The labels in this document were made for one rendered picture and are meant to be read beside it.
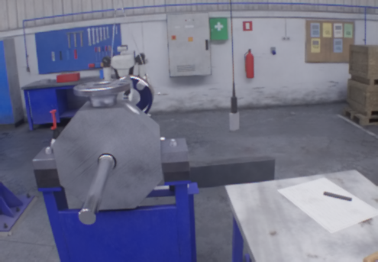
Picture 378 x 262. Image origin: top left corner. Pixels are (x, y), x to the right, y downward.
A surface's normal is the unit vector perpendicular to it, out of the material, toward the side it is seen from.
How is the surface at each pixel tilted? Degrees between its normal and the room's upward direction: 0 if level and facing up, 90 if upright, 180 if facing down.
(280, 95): 90
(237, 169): 90
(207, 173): 90
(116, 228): 90
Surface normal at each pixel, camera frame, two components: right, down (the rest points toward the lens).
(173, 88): 0.05, 0.26
